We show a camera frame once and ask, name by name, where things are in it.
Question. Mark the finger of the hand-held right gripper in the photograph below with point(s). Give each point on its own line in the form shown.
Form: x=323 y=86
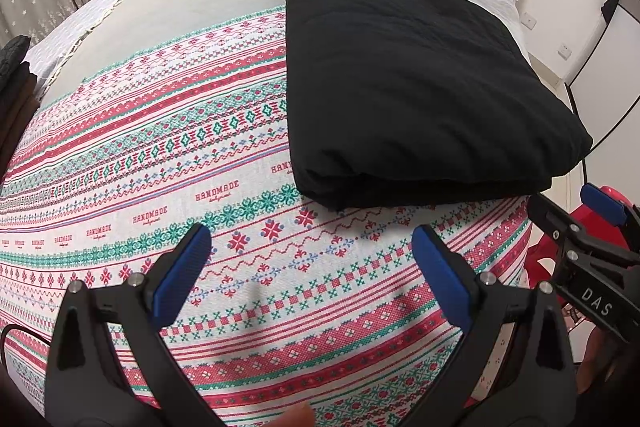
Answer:
x=555 y=217
x=602 y=203

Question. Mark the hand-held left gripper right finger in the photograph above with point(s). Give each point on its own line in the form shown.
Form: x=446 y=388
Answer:
x=445 y=279

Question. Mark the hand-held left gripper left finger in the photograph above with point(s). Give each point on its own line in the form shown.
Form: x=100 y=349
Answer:
x=182 y=274

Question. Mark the black blanket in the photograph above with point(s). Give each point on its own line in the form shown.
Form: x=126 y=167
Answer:
x=400 y=97

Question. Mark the person's right hand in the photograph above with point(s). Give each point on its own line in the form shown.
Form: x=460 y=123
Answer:
x=600 y=357

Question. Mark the person's left hand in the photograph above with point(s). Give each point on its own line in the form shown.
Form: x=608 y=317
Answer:
x=296 y=416

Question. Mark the red plastic stool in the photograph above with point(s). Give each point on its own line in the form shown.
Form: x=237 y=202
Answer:
x=542 y=257

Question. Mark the patterned red green blanket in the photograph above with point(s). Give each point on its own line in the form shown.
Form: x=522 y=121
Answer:
x=150 y=157

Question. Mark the brown folded garment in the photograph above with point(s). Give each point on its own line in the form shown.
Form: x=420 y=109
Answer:
x=15 y=117

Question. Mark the light grey fringed throw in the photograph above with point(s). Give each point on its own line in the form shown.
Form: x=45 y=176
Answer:
x=85 y=29

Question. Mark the dark grey knit garment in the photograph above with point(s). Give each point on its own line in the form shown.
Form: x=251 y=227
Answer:
x=12 y=59

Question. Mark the white wardrobe black frame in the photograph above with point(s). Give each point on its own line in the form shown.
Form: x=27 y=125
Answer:
x=615 y=57

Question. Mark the white wall socket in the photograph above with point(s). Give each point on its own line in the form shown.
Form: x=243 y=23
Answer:
x=565 y=52
x=528 y=22

